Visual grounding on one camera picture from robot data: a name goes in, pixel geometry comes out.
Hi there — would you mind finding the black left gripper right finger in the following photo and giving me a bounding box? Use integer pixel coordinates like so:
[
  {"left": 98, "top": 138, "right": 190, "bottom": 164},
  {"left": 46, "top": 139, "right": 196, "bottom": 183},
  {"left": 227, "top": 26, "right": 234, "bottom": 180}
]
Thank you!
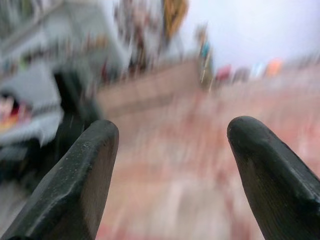
[{"left": 226, "top": 115, "right": 320, "bottom": 240}]

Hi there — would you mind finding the grey sofa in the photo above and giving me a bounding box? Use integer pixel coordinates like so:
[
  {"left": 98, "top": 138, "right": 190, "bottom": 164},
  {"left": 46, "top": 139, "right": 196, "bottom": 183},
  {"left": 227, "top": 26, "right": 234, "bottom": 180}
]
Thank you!
[{"left": 0, "top": 2, "right": 126, "bottom": 148}]

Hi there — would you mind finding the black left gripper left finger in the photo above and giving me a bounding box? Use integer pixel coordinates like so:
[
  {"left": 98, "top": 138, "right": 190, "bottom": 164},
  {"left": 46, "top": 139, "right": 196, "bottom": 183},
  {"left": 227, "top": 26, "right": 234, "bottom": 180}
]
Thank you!
[{"left": 0, "top": 119, "right": 120, "bottom": 240}]

